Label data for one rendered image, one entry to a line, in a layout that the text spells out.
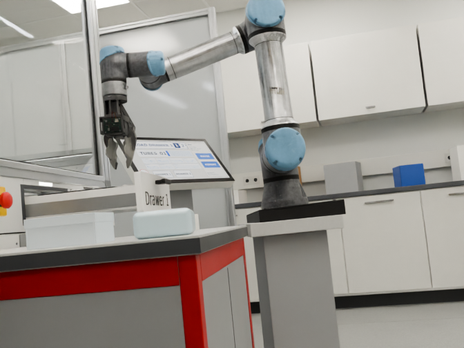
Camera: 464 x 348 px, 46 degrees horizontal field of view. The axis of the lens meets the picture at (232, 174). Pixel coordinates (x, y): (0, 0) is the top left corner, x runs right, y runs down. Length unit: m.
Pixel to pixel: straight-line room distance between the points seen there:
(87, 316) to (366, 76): 4.18
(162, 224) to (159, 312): 0.14
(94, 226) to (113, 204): 0.57
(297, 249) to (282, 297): 0.15
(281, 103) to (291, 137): 0.11
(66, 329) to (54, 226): 0.17
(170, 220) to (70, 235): 0.18
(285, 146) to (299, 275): 0.39
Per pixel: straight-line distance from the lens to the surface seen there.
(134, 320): 0.89
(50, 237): 0.97
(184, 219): 0.88
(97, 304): 0.91
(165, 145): 2.61
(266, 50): 1.68
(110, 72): 1.68
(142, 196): 1.46
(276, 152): 1.58
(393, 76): 4.88
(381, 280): 4.43
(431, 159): 5.11
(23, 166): 1.62
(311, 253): 1.69
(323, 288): 1.71
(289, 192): 1.71
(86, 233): 0.95
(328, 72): 4.89
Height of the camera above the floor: 0.78
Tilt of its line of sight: 5 degrees up
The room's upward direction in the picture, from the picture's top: 6 degrees counter-clockwise
